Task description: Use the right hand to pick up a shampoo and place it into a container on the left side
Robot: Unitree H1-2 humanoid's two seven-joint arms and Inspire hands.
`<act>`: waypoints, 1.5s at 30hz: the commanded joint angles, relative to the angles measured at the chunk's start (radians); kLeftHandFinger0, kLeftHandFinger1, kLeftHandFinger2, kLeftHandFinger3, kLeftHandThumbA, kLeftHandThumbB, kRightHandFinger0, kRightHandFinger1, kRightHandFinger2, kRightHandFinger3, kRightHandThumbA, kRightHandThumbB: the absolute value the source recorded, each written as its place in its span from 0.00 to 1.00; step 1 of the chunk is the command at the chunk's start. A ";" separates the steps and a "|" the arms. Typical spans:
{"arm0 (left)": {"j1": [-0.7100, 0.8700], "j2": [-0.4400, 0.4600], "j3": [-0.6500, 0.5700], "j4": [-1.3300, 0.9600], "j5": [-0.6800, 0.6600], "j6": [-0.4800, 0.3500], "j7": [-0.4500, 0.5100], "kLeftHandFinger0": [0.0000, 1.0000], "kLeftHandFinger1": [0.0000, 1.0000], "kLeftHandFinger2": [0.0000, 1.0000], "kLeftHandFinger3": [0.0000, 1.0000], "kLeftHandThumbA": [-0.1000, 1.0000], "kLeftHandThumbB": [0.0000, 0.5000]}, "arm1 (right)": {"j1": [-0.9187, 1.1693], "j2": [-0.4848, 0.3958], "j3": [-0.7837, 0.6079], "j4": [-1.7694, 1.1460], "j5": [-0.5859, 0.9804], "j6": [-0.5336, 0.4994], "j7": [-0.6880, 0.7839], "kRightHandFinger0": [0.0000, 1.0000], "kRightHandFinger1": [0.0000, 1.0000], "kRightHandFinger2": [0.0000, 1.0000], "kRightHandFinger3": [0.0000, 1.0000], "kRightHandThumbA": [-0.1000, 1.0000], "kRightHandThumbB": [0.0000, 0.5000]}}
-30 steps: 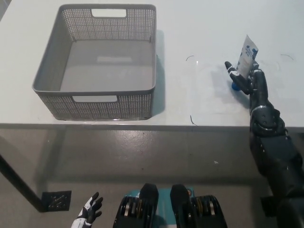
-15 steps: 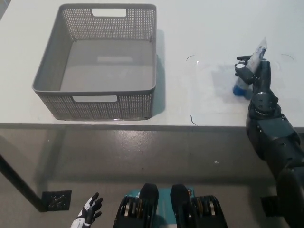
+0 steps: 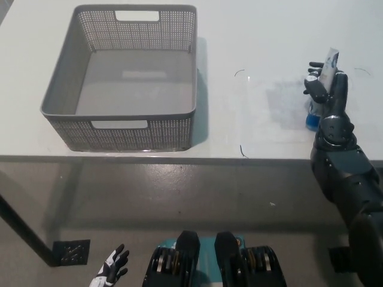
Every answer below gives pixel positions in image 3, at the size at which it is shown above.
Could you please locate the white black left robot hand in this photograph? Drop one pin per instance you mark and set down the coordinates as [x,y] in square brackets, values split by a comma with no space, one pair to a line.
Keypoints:
[112,266]

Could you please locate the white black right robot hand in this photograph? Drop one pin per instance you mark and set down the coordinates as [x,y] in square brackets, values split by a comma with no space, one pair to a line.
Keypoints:
[339,95]

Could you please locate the white blue shampoo tube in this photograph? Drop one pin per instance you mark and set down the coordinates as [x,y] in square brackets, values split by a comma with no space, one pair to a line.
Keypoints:
[330,64]

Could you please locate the clear plastic sheet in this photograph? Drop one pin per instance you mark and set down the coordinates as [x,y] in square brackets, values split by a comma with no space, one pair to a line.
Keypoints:
[263,128]

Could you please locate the black metal table leg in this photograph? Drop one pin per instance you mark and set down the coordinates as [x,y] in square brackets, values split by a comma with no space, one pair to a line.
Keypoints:
[27,228]

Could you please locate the grey perforated plastic basket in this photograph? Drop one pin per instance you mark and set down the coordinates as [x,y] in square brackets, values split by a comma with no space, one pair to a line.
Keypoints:
[61,80]

